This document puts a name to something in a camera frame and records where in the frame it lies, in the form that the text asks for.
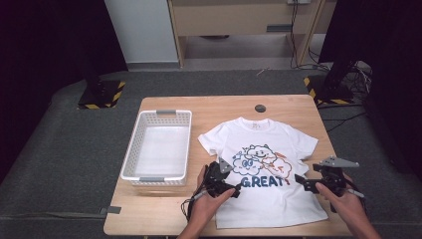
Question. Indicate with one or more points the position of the person's left hand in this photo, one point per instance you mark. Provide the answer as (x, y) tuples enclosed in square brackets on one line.
[(204, 209)]

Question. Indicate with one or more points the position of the dark curtain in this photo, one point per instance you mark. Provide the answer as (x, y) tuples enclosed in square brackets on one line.
[(391, 49)]

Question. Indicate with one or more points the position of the grey tape piece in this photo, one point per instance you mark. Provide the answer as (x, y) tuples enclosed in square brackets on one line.
[(112, 210)]

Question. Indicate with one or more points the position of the grey round table grommet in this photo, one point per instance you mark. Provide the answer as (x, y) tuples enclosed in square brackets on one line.
[(260, 108)]

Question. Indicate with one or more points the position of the white plastic basket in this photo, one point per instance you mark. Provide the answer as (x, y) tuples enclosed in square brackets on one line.
[(131, 146)]

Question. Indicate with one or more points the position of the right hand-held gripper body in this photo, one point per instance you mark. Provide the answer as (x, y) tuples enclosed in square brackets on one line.
[(333, 181)]

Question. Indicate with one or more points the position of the white cabinet panel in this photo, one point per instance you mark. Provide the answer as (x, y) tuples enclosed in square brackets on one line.
[(142, 30)]

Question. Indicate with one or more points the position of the small pale floor scrap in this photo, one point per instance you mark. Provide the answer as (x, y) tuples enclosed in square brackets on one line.
[(262, 71)]

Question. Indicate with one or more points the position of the light wooden desk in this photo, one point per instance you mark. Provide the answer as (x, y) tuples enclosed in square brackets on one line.
[(232, 20)]

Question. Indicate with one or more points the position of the person's right hand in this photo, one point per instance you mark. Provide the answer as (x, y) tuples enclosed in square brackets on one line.
[(348, 205)]

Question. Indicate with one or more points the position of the white printed t-shirt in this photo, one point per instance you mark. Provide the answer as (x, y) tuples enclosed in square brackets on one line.
[(265, 205)]

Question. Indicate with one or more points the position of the black stand with striped base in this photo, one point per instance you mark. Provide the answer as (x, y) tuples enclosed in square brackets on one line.
[(326, 93), (99, 96)]

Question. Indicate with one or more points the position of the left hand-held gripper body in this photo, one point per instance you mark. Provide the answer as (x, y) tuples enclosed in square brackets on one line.
[(215, 181)]

